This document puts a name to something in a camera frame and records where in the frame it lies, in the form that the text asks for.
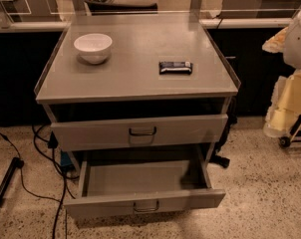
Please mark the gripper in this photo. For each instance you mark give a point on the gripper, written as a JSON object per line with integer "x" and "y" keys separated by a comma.
{"x": 298, "y": 43}

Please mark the grey drawer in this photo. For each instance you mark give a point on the grey drawer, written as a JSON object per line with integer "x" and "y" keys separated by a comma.
{"x": 126, "y": 184}
{"x": 121, "y": 133}

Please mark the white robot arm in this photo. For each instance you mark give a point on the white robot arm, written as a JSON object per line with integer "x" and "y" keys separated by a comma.
{"x": 285, "y": 107}

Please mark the grey top drawer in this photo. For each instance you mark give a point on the grey top drawer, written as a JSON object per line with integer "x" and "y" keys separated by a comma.
{"x": 121, "y": 133}

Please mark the grey drawer cabinet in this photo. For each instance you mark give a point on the grey drawer cabinet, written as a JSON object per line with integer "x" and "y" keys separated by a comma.
{"x": 128, "y": 85}

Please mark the wheeled cart base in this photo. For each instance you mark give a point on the wheeled cart base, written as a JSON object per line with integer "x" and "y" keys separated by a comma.
{"x": 294, "y": 135}

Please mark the dark blue snack bar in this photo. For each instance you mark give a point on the dark blue snack bar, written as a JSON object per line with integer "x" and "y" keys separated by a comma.
{"x": 175, "y": 68}

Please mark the clear acrylic barrier panel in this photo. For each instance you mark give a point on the clear acrylic barrier panel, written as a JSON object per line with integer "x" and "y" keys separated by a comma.
{"x": 213, "y": 13}

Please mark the white ceramic bowl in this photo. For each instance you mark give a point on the white ceramic bowl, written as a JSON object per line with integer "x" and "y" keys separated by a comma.
{"x": 94, "y": 48}

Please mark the black floor stand bar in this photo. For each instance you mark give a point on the black floor stand bar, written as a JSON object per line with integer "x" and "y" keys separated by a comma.
{"x": 16, "y": 163}

